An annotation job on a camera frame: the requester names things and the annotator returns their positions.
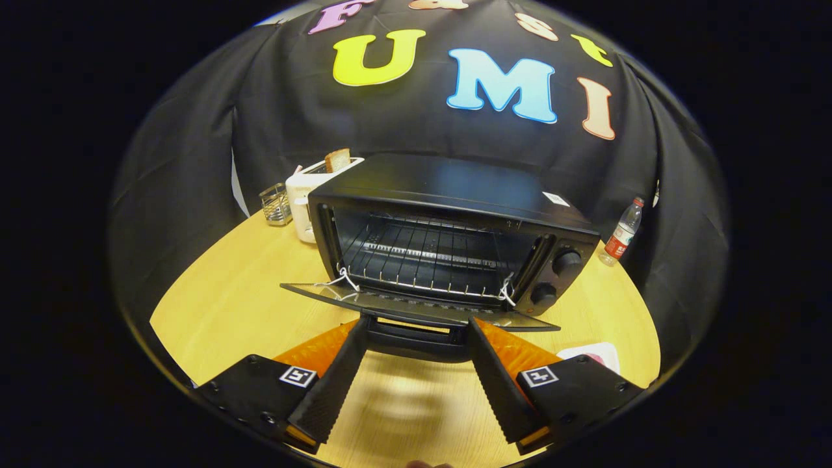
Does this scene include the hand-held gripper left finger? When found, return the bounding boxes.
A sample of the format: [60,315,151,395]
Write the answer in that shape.
[195,317,371,454]

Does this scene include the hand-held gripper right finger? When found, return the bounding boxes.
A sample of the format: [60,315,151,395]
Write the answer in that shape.
[467,317,647,456]

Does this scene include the white square plate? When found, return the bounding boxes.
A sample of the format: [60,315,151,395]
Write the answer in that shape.
[558,342,621,374]

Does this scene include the black toaster oven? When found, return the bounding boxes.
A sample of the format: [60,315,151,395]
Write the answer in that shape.
[281,153,601,363]

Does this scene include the white pop-up toaster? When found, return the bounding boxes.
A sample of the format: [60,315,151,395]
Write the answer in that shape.
[286,156,365,244]

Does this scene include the red label plastic water bottle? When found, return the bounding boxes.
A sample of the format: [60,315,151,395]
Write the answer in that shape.
[599,197,645,267]

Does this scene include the wire mesh holder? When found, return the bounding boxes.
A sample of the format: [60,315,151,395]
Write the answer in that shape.
[259,183,293,227]

